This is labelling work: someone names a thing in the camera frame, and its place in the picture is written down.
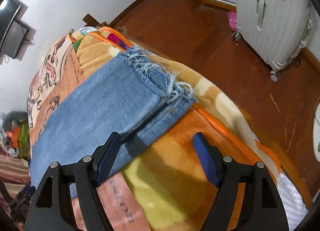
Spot blue denim jeans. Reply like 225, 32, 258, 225
30, 48, 195, 186

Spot pink striped curtain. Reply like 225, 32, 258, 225
1, 148, 31, 198

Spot green storage box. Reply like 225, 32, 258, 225
18, 121, 30, 160

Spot orange box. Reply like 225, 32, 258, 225
7, 127, 19, 149

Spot grey neck pillow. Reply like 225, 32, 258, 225
2, 111, 28, 131

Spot newspaper print blanket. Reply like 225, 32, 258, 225
26, 26, 313, 231

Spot pink croc shoe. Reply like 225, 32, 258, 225
227, 11, 237, 32

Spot wall mounted black monitor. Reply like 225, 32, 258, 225
1, 0, 30, 59

